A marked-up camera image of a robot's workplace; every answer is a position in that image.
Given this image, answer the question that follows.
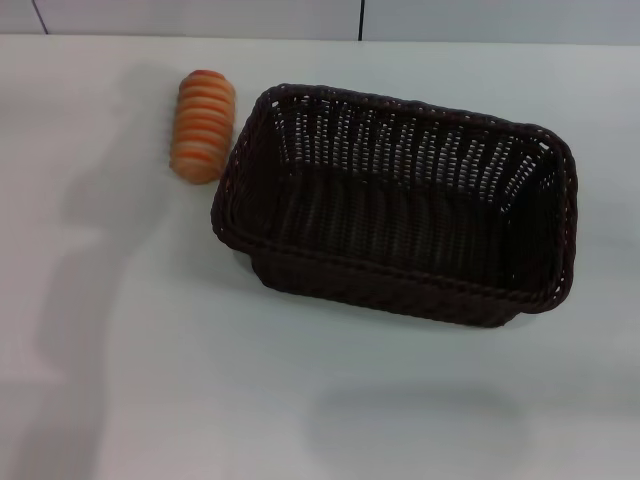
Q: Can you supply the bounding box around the dark brown woven basket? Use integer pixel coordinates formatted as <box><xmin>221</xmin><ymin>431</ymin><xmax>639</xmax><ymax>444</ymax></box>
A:
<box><xmin>210</xmin><ymin>83</ymin><xmax>579</xmax><ymax>330</ymax></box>

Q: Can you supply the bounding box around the orange striped bread roll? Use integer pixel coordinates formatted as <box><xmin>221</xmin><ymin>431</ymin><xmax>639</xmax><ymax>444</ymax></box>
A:
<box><xmin>168</xmin><ymin>69</ymin><xmax>236</xmax><ymax>186</ymax></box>

